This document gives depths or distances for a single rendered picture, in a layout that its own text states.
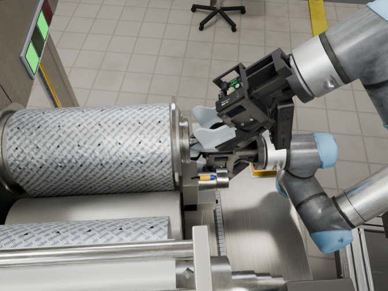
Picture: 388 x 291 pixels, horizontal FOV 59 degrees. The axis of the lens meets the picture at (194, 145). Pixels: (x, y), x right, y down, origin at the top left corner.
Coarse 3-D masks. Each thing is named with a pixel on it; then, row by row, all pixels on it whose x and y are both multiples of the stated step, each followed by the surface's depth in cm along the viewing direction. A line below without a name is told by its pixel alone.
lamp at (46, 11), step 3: (45, 0) 86; (45, 3) 86; (45, 6) 86; (48, 6) 89; (45, 9) 86; (48, 9) 89; (45, 12) 86; (48, 12) 88; (51, 12) 90; (45, 15) 86; (48, 15) 88; (51, 15) 90; (48, 18) 88; (48, 21) 88; (48, 24) 88
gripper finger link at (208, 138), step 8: (200, 128) 51; (224, 128) 51; (232, 128) 52; (200, 136) 53; (208, 136) 53; (216, 136) 53; (224, 136) 53; (232, 136) 52; (200, 144) 56; (208, 144) 54; (216, 144) 54
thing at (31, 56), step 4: (28, 48) 76; (32, 48) 78; (28, 52) 75; (32, 52) 78; (28, 56) 75; (32, 56) 77; (36, 56) 80; (28, 60) 75; (32, 60) 77; (36, 60) 80; (32, 64) 77; (36, 64) 79; (32, 68) 77
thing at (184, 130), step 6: (180, 120) 54; (186, 120) 54; (180, 126) 53; (186, 126) 53; (180, 132) 52; (186, 132) 52; (180, 138) 52; (186, 138) 52; (180, 144) 52; (186, 144) 52; (186, 150) 53; (186, 156) 53; (186, 162) 55
